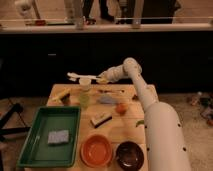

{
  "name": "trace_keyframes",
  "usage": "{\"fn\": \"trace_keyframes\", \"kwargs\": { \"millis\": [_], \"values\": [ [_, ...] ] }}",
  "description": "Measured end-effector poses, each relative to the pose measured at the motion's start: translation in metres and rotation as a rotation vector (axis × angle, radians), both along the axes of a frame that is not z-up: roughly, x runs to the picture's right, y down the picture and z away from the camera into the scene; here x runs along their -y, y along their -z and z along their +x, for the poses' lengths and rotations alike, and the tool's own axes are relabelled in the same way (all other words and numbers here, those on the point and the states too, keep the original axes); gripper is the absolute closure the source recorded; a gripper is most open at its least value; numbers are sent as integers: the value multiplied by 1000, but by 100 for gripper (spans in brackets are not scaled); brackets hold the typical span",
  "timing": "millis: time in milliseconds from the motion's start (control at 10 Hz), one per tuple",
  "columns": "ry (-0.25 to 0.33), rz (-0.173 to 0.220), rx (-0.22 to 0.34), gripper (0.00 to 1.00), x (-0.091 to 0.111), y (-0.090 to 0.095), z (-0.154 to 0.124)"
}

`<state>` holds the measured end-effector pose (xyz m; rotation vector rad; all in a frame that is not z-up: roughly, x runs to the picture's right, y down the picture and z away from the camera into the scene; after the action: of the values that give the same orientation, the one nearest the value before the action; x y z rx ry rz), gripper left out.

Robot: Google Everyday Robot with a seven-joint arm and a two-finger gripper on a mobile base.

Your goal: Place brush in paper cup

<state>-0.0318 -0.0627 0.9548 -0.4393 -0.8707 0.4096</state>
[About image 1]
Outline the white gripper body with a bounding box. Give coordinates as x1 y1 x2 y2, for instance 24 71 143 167
102 65 127 83

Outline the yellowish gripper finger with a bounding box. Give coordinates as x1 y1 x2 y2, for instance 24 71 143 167
96 76 109 84

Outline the white brush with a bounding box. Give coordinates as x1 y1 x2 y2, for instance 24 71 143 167
67 72 99 81

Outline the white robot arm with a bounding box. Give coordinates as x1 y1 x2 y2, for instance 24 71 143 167
99 57 191 171

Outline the white paper cup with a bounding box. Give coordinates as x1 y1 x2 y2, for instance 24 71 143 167
79 78 91 91

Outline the green plastic cup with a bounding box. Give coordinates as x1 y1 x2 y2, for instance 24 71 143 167
78 92 90 108

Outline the yellow black scrub brush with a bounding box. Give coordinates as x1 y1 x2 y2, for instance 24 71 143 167
51 88 71 101

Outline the dark spoon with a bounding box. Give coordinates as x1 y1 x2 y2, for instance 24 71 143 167
97 89 125 93

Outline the grey blue cloth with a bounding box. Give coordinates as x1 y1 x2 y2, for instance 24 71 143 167
98 95 118 105

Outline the orange fruit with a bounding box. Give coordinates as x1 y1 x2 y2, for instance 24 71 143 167
115 103 128 115

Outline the green small item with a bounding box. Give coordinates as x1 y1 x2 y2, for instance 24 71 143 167
135 120 144 127

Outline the orange bowl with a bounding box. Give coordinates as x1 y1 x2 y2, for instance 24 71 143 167
80 134 113 168

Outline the blue grey sponge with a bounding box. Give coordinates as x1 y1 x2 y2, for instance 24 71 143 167
48 130 69 145

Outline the green plastic tray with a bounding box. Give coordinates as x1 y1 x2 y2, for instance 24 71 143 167
17 106 81 168

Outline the dark brown bowl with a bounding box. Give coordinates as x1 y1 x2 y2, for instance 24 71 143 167
116 141 144 171

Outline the black tripod leg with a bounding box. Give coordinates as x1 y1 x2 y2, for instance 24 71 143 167
0 102 31 141

